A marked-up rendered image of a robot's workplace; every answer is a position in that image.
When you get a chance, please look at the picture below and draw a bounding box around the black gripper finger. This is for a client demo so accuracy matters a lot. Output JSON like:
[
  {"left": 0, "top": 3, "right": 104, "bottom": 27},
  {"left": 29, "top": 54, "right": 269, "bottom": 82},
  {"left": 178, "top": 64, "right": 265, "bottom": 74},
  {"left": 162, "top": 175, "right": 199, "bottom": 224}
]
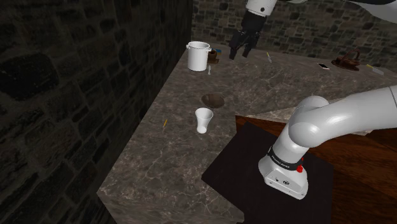
[
  {"left": 228, "top": 34, "right": 246, "bottom": 60},
  {"left": 242, "top": 38, "right": 257, "bottom": 59}
]

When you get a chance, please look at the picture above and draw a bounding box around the brown shallow bowl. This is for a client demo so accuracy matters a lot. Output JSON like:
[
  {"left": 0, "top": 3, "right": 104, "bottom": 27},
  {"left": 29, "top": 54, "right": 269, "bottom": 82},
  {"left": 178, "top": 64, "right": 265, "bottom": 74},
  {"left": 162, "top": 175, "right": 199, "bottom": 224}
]
[{"left": 200, "top": 94, "right": 225, "bottom": 109}]

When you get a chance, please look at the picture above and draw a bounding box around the white cup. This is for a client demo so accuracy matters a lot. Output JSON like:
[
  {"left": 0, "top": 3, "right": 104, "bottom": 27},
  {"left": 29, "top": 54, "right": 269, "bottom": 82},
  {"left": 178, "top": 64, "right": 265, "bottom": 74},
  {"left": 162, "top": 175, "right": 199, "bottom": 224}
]
[{"left": 194, "top": 107, "right": 214, "bottom": 135}]

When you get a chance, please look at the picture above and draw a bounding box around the brown wicker basket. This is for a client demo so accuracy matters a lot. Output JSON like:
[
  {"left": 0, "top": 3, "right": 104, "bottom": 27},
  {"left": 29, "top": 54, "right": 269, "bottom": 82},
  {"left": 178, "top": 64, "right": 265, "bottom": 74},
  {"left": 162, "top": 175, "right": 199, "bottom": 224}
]
[{"left": 331, "top": 48, "right": 362, "bottom": 72}]

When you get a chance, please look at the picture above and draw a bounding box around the dark robot stand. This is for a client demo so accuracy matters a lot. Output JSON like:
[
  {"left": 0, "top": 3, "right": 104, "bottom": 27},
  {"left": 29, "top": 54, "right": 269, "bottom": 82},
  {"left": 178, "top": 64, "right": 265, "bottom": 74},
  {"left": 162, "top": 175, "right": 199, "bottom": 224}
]
[{"left": 200, "top": 121, "right": 335, "bottom": 224}]

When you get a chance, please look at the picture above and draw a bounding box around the white pot with handles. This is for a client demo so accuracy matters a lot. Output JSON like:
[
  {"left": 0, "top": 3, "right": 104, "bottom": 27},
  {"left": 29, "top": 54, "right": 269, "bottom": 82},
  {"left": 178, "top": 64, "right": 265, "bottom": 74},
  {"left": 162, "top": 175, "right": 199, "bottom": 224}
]
[{"left": 185, "top": 41, "right": 212, "bottom": 73}]

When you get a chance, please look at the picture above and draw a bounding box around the yellow-handled spatula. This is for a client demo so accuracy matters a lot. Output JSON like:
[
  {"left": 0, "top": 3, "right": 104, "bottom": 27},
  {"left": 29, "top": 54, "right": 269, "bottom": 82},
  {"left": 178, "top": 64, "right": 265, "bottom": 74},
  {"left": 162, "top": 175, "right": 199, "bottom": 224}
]
[{"left": 366, "top": 64, "right": 385, "bottom": 76}]

